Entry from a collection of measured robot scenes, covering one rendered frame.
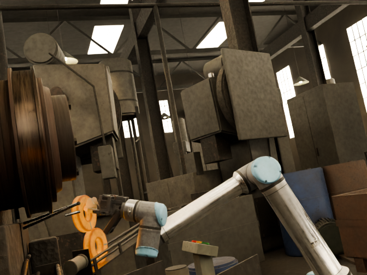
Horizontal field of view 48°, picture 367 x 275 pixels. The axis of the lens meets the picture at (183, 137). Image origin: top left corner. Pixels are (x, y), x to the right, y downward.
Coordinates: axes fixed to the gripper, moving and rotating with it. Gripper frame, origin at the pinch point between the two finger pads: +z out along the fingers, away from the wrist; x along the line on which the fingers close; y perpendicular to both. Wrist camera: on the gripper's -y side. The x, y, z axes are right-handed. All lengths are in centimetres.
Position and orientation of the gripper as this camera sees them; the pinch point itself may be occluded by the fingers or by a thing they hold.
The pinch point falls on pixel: (83, 208)
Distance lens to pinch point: 183.8
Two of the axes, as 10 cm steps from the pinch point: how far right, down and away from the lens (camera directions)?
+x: -2.8, -0.7, -9.6
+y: 0.9, -10.0, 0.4
